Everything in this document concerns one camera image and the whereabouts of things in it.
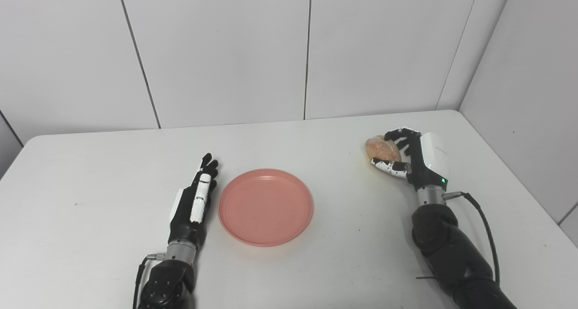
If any pink plate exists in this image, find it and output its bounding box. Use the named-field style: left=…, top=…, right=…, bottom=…
left=218, top=168, right=315, bottom=247

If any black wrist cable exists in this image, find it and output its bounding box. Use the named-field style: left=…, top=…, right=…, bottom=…
left=415, top=191, right=502, bottom=286
left=132, top=253, right=166, bottom=309

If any bread roll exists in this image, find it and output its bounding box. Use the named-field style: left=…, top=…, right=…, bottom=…
left=365, top=135, right=402, bottom=163

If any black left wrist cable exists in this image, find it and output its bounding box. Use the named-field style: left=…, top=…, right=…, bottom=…
left=132, top=253, right=166, bottom=309

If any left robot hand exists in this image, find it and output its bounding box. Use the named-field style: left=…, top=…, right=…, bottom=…
left=168, top=153, right=219, bottom=251

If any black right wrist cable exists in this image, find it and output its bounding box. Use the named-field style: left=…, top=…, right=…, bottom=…
left=415, top=191, right=502, bottom=286

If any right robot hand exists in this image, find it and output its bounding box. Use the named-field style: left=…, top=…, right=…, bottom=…
left=371, top=127, right=450, bottom=193

